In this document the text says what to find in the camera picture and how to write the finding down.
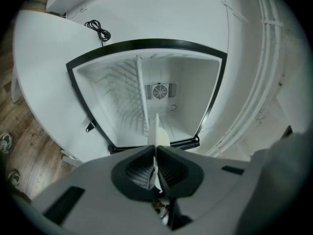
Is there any person's sneaker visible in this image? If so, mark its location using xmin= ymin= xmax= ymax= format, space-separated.
xmin=0 ymin=132 xmax=13 ymax=154
xmin=7 ymin=169 xmax=22 ymax=188

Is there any white plate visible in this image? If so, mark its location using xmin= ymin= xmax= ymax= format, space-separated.
xmin=147 ymin=113 xmax=171 ymax=198

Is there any thin white wall cable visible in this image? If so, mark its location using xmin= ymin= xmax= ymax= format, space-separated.
xmin=221 ymin=0 xmax=230 ymax=55

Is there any white wall pipe bundle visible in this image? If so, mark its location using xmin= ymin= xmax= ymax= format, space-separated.
xmin=205 ymin=0 xmax=286 ymax=156

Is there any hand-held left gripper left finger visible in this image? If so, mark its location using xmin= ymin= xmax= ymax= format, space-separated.
xmin=31 ymin=145 xmax=169 ymax=235

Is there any black framed white fridge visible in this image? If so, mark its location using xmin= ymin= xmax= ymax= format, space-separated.
xmin=65 ymin=39 xmax=228 ymax=156

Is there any white table leg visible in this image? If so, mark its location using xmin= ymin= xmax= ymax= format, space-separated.
xmin=60 ymin=149 xmax=83 ymax=167
xmin=11 ymin=77 xmax=22 ymax=104

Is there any white wire fridge shelf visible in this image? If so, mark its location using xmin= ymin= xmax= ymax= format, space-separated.
xmin=135 ymin=54 xmax=150 ymax=145

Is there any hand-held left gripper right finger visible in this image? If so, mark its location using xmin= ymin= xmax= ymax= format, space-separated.
xmin=156 ymin=145 xmax=255 ymax=235

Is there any white fridge fan grille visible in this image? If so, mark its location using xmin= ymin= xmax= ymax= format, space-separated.
xmin=144 ymin=82 xmax=178 ymax=100

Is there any black coiled power cable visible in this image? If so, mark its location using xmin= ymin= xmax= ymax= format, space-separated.
xmin=84 ymin=20 xmax=112 ymax=47

